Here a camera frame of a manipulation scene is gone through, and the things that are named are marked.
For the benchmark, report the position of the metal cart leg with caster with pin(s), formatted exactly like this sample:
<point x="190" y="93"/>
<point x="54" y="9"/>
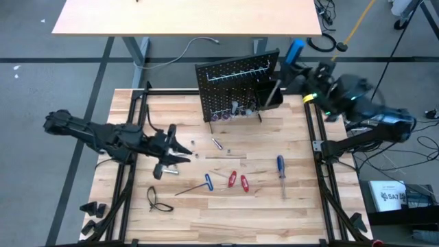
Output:
<point x="399" y="24"/>

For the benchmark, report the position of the black side shelf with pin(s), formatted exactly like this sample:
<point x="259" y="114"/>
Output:
<point x="422" y="216"/>

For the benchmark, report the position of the red clamp knob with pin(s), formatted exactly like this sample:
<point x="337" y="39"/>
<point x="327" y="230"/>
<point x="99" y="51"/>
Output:
<point x="377" y="243"/>

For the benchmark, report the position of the black power strip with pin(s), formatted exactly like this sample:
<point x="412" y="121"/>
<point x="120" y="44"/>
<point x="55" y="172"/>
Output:
<point x="326" y="19"/>

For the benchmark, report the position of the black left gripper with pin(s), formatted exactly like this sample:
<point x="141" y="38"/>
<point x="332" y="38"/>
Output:
<point x="157" y="145"/>

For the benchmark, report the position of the black aluminium table frame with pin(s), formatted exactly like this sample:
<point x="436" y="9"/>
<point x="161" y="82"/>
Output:
<point x="164" y="92"/>

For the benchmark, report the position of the black safety glasses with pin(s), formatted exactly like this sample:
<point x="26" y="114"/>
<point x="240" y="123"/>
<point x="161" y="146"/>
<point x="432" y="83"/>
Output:
<point x="153" y="205"/>

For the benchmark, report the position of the black metal pegboard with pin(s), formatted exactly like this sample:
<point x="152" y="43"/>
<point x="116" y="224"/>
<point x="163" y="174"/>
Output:
<point x="226" y="92"/>

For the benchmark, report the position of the chrome socket extension bar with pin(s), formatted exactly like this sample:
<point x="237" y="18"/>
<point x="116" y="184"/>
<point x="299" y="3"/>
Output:
<point x="216" y="143"/>

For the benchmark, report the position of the white printed booklet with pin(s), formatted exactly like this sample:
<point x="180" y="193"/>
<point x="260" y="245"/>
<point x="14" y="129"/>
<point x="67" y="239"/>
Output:
<point x="387" y="195"/>

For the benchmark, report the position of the black round floor base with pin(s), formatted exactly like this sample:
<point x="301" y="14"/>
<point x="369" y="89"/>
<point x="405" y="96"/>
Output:
<point x="341" y="46"/>

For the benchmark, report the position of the black floor object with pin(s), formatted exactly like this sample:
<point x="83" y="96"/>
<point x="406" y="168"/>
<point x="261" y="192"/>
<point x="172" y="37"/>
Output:
<point x="433" y="114"/>

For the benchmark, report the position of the chrome screwdriver holder rail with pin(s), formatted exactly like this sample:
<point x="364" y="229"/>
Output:
<point x="221" y="110"/>

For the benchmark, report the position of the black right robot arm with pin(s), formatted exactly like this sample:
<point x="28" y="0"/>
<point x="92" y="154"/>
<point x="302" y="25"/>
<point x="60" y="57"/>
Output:
<point x="377" y="133"/>

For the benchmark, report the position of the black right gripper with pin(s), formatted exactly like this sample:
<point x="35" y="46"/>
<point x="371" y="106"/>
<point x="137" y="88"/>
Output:
<point x="322" y="77"/>

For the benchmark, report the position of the light wooden desk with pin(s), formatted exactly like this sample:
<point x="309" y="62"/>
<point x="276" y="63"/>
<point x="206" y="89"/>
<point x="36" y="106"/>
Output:
<point x="185" y="17"/>

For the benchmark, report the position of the chrome multi-prong hook rail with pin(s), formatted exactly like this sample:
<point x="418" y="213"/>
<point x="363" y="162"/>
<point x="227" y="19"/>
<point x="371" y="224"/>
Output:
<point x="238" y="73"/>

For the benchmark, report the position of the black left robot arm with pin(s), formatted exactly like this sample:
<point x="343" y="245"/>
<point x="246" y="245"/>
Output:
<point x="103" y="133"/>

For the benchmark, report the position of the black printed plastic part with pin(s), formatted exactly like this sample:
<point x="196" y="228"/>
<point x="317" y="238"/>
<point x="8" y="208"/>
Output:
<point x="358" y="222"/>
<point x="88" y="227"/>
<point x="101" y="210"/>
<point x="90" y="208"/>

